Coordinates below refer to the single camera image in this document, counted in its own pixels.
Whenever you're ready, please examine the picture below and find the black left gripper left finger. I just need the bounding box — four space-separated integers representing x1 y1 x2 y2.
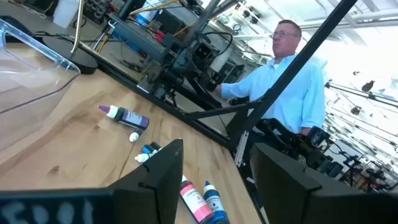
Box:
0 138 185 224

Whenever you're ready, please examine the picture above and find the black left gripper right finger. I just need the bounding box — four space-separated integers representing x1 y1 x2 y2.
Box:
249 142 398 224

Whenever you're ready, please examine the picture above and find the small blue food coloring bottle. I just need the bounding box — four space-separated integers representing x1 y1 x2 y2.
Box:
134 141 162 164

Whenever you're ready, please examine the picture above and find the large pink food coloring bottle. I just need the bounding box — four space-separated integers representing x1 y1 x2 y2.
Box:
179 175 215 224

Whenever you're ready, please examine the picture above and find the small black food coloring bottle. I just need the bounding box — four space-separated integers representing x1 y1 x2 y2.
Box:
129 128 144 143

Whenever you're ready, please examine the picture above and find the large blue food coloring bottle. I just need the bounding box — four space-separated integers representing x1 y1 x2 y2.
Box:
202 180 231 224

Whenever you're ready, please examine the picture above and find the small vial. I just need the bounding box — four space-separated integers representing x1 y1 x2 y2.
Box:
97 105 150 131

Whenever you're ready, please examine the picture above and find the person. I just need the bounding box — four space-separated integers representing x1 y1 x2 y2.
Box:
213 19 328 147

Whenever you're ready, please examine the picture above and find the background black robot rig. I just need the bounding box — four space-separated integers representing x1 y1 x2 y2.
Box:
146 29 234 108

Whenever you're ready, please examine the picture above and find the clear plastic bin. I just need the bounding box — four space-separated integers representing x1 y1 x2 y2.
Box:
0 17 81 153

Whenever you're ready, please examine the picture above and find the black desk lamp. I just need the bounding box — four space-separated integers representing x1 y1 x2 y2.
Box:
41 0 99 75

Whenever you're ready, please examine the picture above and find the white plastic container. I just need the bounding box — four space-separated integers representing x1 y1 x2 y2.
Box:
52 0 81 29

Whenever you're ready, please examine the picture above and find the black aluminium table frame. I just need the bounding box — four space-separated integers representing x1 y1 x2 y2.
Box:
77 0 359 169

